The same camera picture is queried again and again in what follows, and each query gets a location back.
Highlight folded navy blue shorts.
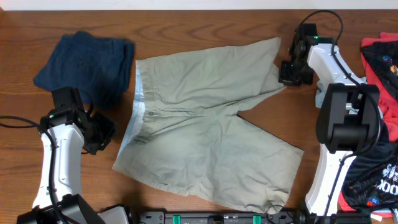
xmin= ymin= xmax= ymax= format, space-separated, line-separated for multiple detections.
xmin=33 ymin=31 xmax=135 ymax=110

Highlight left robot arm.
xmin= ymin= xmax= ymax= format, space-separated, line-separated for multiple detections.
xmin=17 ymin=87 xmax=131 ymax=223

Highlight khaki beige shorts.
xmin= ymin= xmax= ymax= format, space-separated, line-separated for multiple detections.
xmin=113 ymin=37 xmax=303 ymax=213

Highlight light blue grey shirt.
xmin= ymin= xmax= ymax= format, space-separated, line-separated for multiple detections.
xmin=315 ymin=80 xmax=327 ymax=109

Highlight black and red jersey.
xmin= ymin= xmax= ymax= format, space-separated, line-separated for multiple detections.
xmin=338 ymin=32 xmax=398 ymax=218

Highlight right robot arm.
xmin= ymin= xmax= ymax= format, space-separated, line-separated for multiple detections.
xmin=279 ymin=22 xmax=381 ymax=223

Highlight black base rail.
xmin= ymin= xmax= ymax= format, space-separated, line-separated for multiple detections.
xmin=137 ymin=209 xmax=372 ymax=224

